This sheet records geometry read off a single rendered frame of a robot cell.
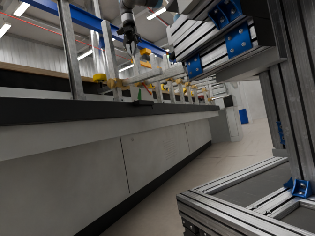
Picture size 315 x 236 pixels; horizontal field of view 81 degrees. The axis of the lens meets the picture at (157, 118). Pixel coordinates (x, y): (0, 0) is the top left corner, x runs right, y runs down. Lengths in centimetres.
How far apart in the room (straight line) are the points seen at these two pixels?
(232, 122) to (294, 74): 290
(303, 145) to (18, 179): 104
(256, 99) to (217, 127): 624
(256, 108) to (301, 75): 913
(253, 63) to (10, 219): 105
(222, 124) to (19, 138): 342
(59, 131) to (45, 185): 29
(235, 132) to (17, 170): 326
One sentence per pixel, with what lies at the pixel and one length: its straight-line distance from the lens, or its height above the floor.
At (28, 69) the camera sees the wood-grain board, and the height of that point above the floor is 89.
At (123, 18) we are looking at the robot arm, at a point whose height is 119.
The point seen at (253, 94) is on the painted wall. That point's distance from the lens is 990.
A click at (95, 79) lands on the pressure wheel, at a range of 117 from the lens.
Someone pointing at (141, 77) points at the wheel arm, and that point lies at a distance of 99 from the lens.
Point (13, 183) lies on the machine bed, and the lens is 93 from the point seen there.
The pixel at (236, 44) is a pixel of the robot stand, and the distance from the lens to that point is 70.
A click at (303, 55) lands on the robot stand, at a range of 76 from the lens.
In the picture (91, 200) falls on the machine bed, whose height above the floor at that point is 21.
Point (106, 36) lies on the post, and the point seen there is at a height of 107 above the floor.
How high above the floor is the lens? 54
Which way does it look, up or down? 2 degrees up
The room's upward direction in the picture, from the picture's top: 10 degrees counter-clockwise
